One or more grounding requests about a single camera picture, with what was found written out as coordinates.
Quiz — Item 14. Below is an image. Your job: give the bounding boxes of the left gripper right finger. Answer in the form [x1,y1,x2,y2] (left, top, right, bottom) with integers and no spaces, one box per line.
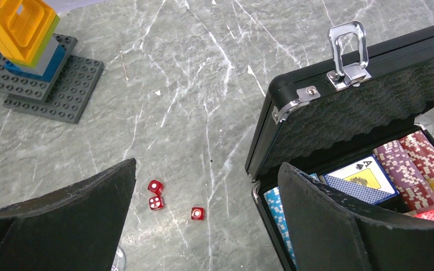
[278,163,434,270]

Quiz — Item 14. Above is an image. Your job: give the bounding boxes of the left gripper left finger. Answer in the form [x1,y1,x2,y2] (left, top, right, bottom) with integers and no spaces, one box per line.
[0,158,136,270]

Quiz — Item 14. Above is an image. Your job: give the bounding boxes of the blue playing card deck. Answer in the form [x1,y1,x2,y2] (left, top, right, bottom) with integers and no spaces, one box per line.
[319,155,400,205]

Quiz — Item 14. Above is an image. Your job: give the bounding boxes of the blue chip row far left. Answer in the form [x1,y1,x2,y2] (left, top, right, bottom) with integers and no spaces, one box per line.
[263,186,297,268]

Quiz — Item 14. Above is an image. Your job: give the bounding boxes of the red die left lower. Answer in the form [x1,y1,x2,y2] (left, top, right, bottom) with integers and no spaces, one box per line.
[148,195,165,211]

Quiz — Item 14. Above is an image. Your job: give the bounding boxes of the red die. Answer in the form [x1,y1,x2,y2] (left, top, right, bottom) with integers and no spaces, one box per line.
[148,195,165,211]
[147,180,164,196]
[191,207,205,220]

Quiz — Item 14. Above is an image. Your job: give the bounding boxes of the red die left upper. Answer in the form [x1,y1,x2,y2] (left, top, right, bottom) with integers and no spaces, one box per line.
[147,180,164,196]

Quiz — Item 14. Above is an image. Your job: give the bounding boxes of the black poker chip case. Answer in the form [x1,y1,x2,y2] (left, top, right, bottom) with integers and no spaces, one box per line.
[245,21,434,270]

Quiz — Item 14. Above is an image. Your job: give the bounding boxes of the red die left outer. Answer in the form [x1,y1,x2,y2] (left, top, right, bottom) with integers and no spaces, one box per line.
[191,207,205,220]

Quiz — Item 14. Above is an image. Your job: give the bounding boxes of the red yellow chip row right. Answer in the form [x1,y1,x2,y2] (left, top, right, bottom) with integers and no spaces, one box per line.
[398,130,434,192]

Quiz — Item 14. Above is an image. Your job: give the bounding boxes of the grey toy brick baseplate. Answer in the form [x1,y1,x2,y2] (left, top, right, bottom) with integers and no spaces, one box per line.
[0,33,104,124]

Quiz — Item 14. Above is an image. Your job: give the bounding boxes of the yellow toy brick tower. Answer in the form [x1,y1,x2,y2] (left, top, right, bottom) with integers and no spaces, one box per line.
[0,0,66,82]

